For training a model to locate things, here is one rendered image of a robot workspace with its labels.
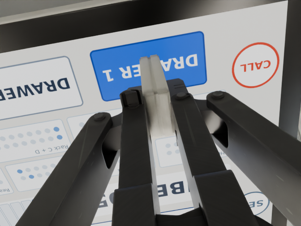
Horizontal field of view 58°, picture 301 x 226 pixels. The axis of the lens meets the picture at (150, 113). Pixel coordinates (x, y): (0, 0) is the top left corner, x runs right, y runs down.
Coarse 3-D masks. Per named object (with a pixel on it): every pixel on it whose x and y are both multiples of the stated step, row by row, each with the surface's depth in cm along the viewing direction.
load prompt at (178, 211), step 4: (184, 208) 31; (188, 208) 31; (192, 208) 31; (160, 212) 31; (164, 212) 31; (168, 212) 31; (172, 212) 31; (176, 212) 31; (180, 212) 31; (184, 212) 31; (92, 224) 31; (96, 224) 31; (100, 224) 31; (104, 224) 32; (108, 224) 32
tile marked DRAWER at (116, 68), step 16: (192, 32) 22; (112, 48) 22; (128, 48) 22; (144, 48) 22; (160, 48) 22; (176, 48) 22; (192, 48) 22; (96, 64) 22; (112, 64) 22; (128, 64) 22; (176, 64) 23; (192, 64) 23; (96, 80) 23; (112, 80) 23; (128, 80) 23; (192, 80) 24; (112, 96) 24
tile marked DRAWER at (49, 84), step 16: (16, 64) 22; (32, 64) 22; (48, 64) 22; (64, 64) 22; (0, 80) 22; (16, 80) 23; (32, 80) 23; (48, 80) 23; (64, 80) 23; (0, 96) 23; (16, 96) 23; (32, 96) 23; (48, 96) 23; (64, 96) 24; (80, 96) 24; (0, 112) 24; (16, 112) 24; (32, 112) 24; (48, 112) 24
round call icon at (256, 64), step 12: (240, 48) 22; (252, 48) 23; (264, 48) 23; (276, 48) 23; (240, 60) 23; (252, 60) 23; (264, 60) 23; (276, 60) 23; (240, 72) 23; (252, 72) 24; (264, 72) 24; (276, 72) 24; (240, 84) 24; (252, 84) 24; (264, 84) 24; (276, 84) 24
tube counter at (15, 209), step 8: (112, 184) 29; (112, 192) 29; (16, 200) 29; (24, 200) 29; (104, 200) 30; (112, 200) 30; (0, 208) 29; (8, 208) 29; (16, 208) 29; (24, 208) 30; (104, 208) 30; (0, 216) 30; (8, 216) 30; (16, 216) 30; (96, 216) 31; (0, 224) 30; (8, 224) 31
